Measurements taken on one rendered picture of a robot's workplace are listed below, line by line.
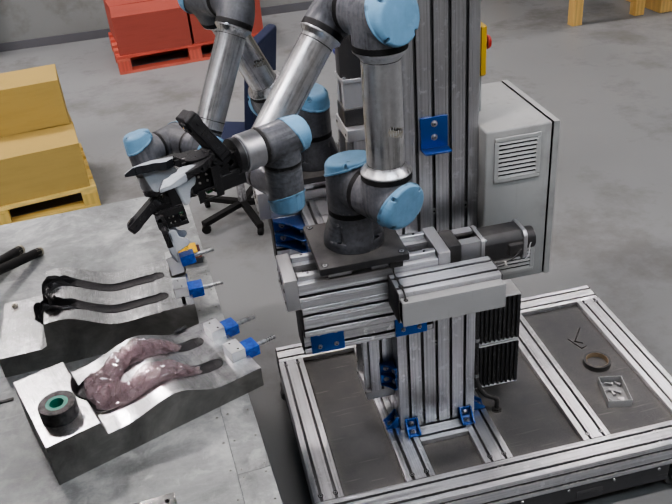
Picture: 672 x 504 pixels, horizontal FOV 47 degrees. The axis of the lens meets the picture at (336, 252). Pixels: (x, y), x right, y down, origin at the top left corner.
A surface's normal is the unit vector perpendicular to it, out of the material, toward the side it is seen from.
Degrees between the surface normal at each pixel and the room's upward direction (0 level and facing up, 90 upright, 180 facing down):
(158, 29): 90
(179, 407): 90
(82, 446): 90
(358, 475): 0
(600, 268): 0
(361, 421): 0
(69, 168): 90
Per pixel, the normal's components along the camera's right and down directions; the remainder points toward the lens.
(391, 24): 0.61, 0.25
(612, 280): -0.08, -0.85
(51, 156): 0.37, 0.46
